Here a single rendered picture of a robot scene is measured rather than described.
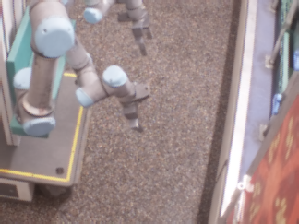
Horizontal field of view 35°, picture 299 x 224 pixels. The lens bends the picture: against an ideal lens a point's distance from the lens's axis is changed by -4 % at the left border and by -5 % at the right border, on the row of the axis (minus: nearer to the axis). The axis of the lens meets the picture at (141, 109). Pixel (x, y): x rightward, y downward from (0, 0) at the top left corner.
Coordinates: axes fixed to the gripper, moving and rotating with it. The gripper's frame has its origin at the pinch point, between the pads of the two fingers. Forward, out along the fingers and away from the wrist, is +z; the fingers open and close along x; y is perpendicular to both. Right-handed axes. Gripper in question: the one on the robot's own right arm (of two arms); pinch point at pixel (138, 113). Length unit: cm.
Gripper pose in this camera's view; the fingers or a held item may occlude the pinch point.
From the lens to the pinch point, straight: 198.6
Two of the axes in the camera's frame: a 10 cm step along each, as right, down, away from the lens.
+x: 0.3, 8.7, -5.0
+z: 3.0, 4.6, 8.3
